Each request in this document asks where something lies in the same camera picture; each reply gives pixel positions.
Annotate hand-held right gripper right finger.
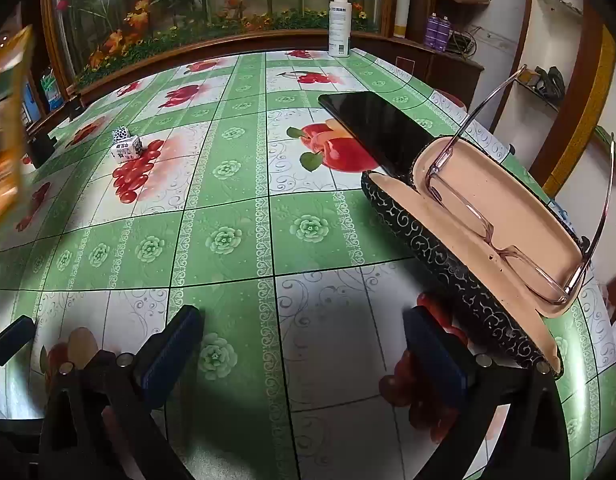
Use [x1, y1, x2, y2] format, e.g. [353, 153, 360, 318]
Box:
[404, 306, 571, 480]

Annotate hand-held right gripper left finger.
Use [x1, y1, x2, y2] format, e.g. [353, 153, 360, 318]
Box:
[40, 305, 205, 480]

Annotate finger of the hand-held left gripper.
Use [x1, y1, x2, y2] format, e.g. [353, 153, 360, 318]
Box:
[0, 412, 44, 436]
[0, 316, 37, 368]

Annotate yellow cardboard box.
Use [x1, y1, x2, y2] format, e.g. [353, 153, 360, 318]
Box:
[0, 25, 34, 233]

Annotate green fruit print tablecloth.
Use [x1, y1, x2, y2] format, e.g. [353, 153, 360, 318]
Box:
[0, 47, 616, 480]

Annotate black cup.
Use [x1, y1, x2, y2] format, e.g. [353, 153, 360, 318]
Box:
[25, 132, 57, 169]

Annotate blue white wrapped candy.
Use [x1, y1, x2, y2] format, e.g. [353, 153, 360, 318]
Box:
[111, 125, 141, 162]

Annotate blue package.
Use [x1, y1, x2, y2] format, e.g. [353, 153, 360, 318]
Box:
[22, 94, 41, 126]

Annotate black smartphone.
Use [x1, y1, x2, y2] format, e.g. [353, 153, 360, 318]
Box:
[318, 91, 439, 181]

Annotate teal package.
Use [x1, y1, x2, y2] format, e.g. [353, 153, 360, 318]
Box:
[40, 72, 65, 111]

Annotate dark wooden cabinet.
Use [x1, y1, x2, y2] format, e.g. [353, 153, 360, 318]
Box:
[348, 30, 486, 109]

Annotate dark grey tool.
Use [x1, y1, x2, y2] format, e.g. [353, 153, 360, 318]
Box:
[533, 66, 567, 99]

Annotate white spray bottle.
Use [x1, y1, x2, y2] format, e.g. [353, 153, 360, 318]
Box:
[329, 0, 351, 59]

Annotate pink clear frame eyeglasses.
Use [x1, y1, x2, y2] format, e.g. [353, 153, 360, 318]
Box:
[424, 64, 616, 306]

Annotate flower wall mural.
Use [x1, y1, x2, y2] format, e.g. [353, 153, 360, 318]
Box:
[52, 0, 389, 86]

